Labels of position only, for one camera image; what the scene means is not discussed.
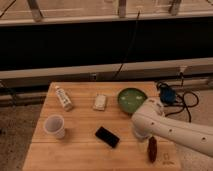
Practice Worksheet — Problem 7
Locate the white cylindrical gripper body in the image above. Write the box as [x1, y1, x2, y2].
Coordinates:
[133, 129, 152, 142]

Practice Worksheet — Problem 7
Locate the black rectangular eraser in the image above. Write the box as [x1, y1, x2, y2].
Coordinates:
[95, 127, 119, 148]

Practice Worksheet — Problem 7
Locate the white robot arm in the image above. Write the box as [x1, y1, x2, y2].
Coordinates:
[131, 98, 213, 157]

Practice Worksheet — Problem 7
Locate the dark red chili pepper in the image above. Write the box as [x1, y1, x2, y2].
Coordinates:
[147, 136, 157, 163]

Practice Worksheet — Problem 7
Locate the green ceramic bowl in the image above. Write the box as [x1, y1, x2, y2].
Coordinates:
[117, 88, 148, 115]

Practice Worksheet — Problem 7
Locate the blue power adapter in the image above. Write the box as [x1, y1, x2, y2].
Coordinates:
[160, 87, 176, 104]

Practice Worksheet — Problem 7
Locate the white rectangular packet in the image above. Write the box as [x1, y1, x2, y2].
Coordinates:
[93, 94, 107, 111]

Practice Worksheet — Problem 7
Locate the white labelled tube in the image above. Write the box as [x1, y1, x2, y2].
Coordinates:
[55, 86, 73, 111]

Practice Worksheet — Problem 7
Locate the white plastic cup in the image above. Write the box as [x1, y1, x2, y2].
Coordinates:
[43, 115, 65, 139]

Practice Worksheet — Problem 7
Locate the black floor cable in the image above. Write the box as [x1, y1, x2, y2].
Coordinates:
[155, 81, 200, 124]

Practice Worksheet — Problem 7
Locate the black hanging cable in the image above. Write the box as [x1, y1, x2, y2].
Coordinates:
[111, 9, 141, 82]

